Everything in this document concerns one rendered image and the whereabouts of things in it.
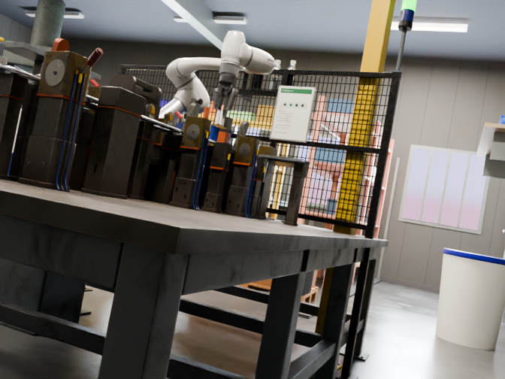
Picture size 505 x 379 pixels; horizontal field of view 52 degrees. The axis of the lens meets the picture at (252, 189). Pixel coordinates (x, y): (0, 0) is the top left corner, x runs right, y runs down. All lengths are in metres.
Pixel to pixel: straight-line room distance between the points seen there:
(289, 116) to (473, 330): 2.34
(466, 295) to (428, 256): 3.90
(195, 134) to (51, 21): 6.34
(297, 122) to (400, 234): 5.55
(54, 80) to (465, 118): 7.41
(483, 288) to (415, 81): 4.86
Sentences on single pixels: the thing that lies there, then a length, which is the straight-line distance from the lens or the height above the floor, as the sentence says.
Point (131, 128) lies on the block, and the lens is 1.66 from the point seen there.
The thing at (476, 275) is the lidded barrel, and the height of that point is 0.54.
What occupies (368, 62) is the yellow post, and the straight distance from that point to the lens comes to 2.86.
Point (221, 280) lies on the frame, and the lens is 1.00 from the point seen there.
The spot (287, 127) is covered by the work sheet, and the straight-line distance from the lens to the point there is 2.87.
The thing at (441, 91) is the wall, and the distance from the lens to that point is 8.52.
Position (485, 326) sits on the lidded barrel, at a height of 0.18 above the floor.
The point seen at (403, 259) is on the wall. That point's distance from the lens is 8.23.
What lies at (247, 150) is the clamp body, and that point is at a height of 0.99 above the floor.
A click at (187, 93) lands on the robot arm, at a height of 1.31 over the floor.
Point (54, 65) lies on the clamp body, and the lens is 1.49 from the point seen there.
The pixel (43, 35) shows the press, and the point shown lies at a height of 2.61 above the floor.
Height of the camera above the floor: 0.74
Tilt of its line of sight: 2 degrees up
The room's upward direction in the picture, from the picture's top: 10 degrees clockwise
